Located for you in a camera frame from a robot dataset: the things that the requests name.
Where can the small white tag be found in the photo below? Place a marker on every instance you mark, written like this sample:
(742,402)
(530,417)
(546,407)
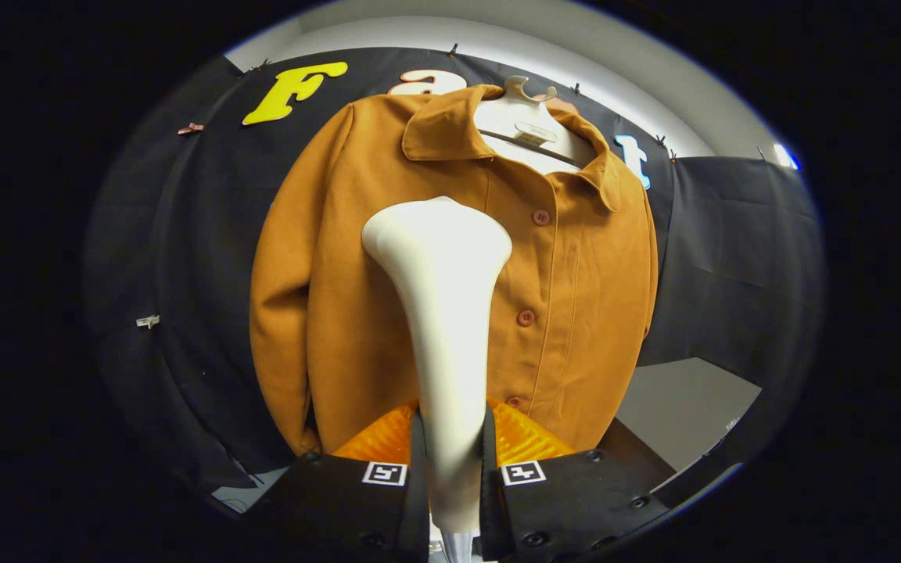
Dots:
(148,321)

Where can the black backdrop cloth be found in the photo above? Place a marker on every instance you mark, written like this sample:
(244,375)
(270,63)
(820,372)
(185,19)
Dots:
(732,250)

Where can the orange button-up shirt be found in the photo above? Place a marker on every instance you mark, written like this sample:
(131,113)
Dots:
(576,313)

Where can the grey cabinet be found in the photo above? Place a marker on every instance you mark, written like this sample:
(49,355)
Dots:
(685,407)

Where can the white mannequin torso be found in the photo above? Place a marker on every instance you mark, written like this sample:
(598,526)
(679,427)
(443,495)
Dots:
(533,129)

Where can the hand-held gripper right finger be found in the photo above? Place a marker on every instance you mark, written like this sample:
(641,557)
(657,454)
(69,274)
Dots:
(489,500)

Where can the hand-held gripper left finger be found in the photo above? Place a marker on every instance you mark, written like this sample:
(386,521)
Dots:
(418,500)

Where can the small ceiling light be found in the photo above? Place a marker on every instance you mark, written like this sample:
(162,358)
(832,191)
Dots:
(785,156)

